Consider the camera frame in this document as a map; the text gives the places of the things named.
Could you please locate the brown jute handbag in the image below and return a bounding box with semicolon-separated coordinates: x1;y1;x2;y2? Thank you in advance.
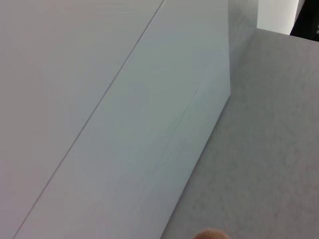
193;228;231;239

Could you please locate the black background object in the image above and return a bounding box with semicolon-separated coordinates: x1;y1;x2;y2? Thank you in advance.
290;0;319;42

